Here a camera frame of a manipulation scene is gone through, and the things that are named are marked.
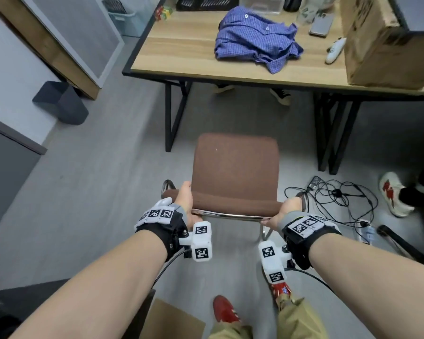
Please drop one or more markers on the person's right thumb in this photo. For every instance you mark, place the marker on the person's right thumb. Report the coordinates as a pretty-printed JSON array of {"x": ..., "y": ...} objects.
[{"x": 270, "y": 222}]

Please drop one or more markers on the small red green box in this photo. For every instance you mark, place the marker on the small red green box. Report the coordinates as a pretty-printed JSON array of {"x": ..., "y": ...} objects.
[{"x": 163, "y": 12}]

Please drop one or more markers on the white plastic basket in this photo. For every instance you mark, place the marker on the white plastic basket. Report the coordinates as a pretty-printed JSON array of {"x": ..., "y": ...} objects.
[{"x": 122, "y": 17}]

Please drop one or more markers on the person's right forearm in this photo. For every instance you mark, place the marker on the person's right forearm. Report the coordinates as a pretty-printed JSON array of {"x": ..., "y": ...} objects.
[{"x": 378, "y": 282}]

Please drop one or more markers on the person's left thumb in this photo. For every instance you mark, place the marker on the person's left thumb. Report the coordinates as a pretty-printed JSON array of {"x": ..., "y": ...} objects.
[{"x": 196, "y": 216}]

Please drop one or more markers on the person's left hand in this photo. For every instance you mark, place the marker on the person's left hand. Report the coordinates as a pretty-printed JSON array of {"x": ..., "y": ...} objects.
[{"x": 166, "y": 222}]

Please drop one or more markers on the clear plastic cup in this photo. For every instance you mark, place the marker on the clear plastic cup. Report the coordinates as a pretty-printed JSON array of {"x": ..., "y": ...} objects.
[{"x": 306, "y": 14}]

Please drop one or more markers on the wooden table with black frame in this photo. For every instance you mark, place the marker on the wooden table with black frame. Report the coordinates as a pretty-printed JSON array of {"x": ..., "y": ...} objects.
[{"x": 183, "y": 49}]

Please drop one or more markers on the person's right hand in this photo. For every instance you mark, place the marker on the person's right hand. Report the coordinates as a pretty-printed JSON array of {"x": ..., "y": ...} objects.
[{"x": 300, "y": 225}]

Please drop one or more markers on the wooden cabinet with glass door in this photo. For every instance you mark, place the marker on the wooden cabinet with glass door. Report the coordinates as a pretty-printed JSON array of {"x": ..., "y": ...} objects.
[{"x": 74, "y": 35}]

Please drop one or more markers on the grey low cabinet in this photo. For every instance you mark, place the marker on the grey low cabinet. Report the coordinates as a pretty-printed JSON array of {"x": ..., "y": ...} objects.
[{"x": 7, "y": 172}]

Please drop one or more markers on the white remote controller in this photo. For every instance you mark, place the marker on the white remote controller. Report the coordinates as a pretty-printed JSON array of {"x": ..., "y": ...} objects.
[{"x": 335, "y": 50}]

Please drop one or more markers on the clear plastic container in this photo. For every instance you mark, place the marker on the clear plastic container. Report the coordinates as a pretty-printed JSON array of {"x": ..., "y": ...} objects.
[{"x": 261, "y": 4}]

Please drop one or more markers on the white wrist camera with markers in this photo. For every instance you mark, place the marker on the white wrist camera with markers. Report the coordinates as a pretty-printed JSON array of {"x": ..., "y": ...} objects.
[
  {"x": 200, "y": 241},
  {"x": 274, "y": 263}
]

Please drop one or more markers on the flat cardboard sheet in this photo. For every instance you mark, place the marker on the flat cardboard sheet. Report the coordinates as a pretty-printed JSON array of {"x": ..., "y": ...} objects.
[{"x": 169, "y": 321}]

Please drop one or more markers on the brown cardboard box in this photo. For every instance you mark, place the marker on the brown cardboard box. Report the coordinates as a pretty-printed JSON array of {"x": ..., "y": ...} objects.
[{"x": 381, "y": 45}]

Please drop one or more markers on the grey waste bin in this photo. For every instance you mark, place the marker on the grey waste bin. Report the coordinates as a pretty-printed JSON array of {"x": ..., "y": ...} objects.
[{"x": 62, "y": 101}]

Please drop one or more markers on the black power adapter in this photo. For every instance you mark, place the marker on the black power adapter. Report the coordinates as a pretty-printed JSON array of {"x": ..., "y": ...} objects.
[{"x": 315, "y": 182}]

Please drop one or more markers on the black slotted tray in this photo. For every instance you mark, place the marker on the black slotted tray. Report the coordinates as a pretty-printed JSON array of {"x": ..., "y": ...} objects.
[{"x": 206, "y": 3}]

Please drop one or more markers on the person's khaki trousers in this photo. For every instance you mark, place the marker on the person's khaki trousers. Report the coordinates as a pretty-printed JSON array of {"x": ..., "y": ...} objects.
[{"x": 289, "y": 321}]

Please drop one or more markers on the brown upholstered chair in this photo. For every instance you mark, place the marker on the brown upholstered chair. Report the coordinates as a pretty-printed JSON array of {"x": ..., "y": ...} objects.
[{"x": 235, "y": 169}]

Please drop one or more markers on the white power strip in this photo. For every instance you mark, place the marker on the white power strip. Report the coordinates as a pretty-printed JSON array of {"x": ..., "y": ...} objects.
[{"x": 364, "y": 232}]

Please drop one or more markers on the black chair leg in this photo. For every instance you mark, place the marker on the black chair leg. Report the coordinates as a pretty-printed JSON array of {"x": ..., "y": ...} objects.
[{"x": 406, "y": 245}]

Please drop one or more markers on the blue checked shirt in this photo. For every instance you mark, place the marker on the blue checked shirt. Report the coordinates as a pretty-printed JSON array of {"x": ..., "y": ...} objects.
[{"x": 256, "y": 37}]

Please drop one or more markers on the person's left forearm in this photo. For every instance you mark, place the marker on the person's left forearm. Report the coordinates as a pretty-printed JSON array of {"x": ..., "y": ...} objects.
[{"x": 92, "y": 289}]

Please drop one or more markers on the grey smartphone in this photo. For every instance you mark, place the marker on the grey smartphone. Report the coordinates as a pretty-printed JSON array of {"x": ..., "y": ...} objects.
[{"x": 321, "y": 24}]

